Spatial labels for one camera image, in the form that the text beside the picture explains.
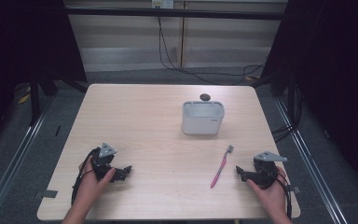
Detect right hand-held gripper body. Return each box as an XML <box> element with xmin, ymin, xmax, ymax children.
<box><xmin>244</xmin><ymin>150</ymin><xmax>289</xmax><ymax>190</ymax></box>

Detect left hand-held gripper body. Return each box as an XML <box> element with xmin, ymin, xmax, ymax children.
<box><xmin>89</xmin><ymin>142</ymin><xmax>119</xmax><ymax>183</ymax></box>

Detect person's right hand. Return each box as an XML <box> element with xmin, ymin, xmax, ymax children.
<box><xmin>245</xmin><ymin>166</ymin><xmax>291</xmax><ymax>214</ymax></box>

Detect person's left hand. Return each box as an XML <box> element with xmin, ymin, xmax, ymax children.
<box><xmin>76</xmin><ymin>158</ymin><xmax>117</xmax><ymax>203</ymax></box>

